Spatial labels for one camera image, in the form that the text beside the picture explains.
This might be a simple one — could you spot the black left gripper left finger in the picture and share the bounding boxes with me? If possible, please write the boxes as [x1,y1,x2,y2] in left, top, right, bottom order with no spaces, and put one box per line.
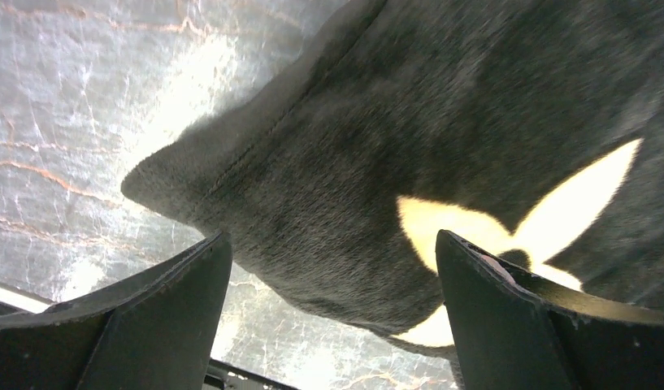
[0,233,232,389]

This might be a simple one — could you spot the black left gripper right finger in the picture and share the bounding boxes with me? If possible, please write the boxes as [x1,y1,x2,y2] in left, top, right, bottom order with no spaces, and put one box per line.
[436,231,664,389]

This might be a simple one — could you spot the black pillowcase with yellow flowers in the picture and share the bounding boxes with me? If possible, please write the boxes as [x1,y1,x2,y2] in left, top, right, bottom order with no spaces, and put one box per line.
[121,1,664,360]

